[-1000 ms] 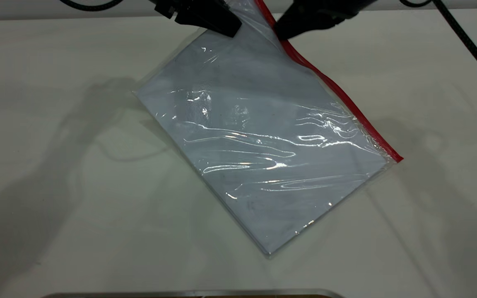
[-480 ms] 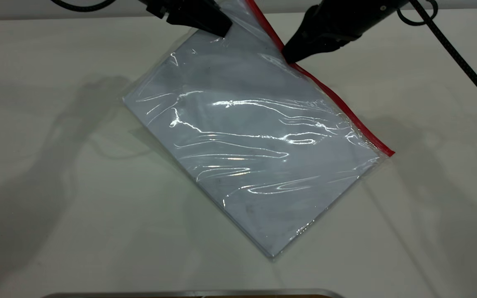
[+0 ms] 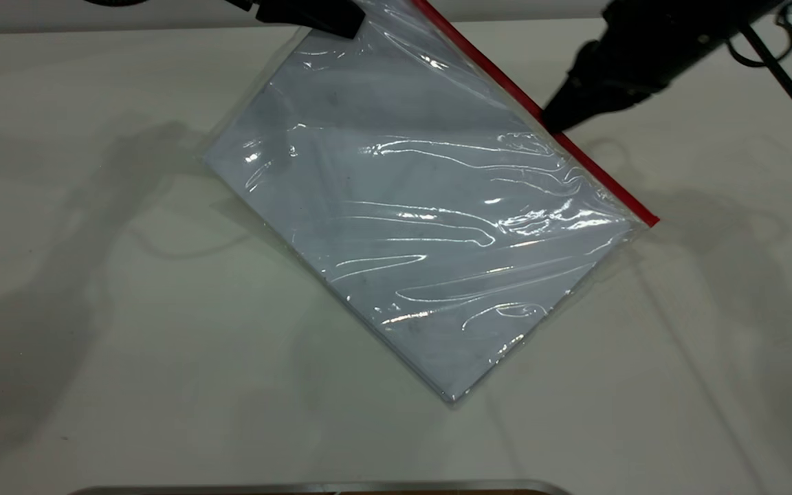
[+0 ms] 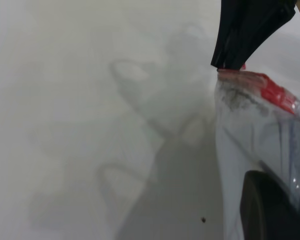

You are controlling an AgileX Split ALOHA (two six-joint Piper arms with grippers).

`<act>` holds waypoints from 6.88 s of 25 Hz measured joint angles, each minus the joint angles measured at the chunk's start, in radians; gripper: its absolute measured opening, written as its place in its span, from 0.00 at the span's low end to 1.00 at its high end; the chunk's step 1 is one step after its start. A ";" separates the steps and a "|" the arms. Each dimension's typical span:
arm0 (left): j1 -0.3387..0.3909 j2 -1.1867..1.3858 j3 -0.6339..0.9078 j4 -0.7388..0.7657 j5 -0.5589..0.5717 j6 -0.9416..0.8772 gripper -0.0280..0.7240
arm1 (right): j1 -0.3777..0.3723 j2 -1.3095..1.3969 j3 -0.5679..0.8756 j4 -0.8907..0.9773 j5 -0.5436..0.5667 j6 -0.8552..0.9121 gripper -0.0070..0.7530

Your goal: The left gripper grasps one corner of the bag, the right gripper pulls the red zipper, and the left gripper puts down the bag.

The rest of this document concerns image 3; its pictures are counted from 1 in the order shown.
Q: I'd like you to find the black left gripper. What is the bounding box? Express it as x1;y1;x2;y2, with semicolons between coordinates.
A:
224;0;366;39

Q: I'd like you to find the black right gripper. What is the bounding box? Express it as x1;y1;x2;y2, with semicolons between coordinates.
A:
542;21;685;135

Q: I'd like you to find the transparent zip bag red zipper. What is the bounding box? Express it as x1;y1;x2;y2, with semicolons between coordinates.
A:
202;0;661;405

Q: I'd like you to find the metal edge strip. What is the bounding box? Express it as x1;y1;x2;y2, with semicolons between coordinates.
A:
69;479;572;495

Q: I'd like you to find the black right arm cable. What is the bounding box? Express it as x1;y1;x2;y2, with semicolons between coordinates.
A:
726;0;792;152

